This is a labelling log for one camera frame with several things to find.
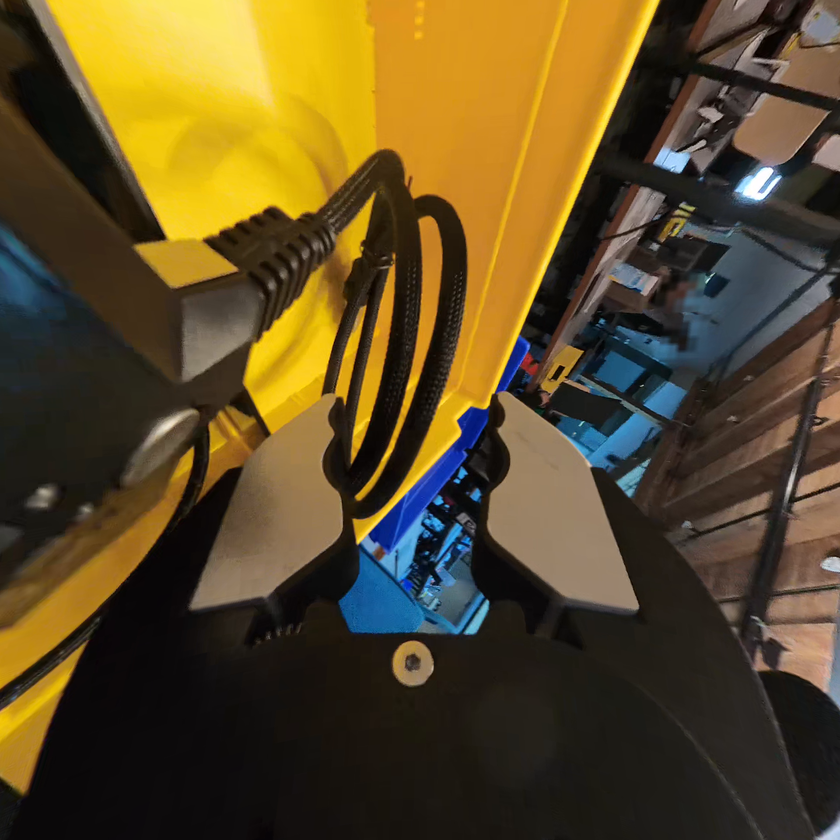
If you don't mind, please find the blue plastic bin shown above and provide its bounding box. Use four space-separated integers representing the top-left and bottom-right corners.
367 336 534 552

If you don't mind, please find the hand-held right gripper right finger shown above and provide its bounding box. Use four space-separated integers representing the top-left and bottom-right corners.
472 392 641 614

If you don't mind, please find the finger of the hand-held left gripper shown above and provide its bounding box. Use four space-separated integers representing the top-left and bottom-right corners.
0 0 165 244
0 223 250 592

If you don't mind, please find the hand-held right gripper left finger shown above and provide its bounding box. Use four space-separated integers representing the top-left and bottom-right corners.
189 394 361 611

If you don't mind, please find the yellow plastic bin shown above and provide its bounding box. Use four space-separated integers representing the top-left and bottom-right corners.
0 0 660 795

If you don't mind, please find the thin black cable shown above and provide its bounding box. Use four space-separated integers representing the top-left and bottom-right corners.
0 420 212 713

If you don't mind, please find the black braided usb cable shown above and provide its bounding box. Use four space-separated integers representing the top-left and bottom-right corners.
206 150 469 521

